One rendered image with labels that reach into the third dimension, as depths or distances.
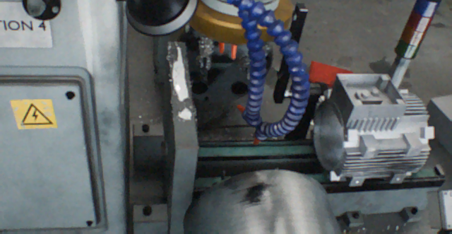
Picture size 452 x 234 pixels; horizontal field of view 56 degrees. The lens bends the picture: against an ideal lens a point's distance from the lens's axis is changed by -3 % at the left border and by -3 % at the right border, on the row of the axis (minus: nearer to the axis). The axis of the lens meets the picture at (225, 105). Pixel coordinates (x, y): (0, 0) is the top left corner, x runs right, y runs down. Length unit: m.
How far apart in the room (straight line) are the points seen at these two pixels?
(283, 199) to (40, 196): 0.38
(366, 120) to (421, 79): 0.81
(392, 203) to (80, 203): 0.74
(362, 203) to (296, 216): 0.49
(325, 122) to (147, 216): 0.46
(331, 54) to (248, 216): 1.10
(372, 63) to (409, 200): 0.66
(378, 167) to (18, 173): 0.69
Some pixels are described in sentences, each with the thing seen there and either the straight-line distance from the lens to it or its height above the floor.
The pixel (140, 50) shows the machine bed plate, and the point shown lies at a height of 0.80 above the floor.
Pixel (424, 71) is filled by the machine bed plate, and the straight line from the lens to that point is 1.76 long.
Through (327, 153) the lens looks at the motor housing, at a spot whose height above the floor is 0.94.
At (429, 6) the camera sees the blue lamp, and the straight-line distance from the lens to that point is 1.24.
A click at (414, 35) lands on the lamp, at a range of 1.28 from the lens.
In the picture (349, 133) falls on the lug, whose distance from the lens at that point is 0.90.
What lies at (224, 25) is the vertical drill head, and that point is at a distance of 0.65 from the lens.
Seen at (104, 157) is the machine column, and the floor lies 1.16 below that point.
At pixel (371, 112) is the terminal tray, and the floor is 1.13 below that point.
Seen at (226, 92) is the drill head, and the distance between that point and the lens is 1.11.
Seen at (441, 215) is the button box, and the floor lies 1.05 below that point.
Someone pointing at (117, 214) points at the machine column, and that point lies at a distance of 0.79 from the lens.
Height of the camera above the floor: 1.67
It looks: 41 degrees down
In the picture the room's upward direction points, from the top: 10 degrees clockwise
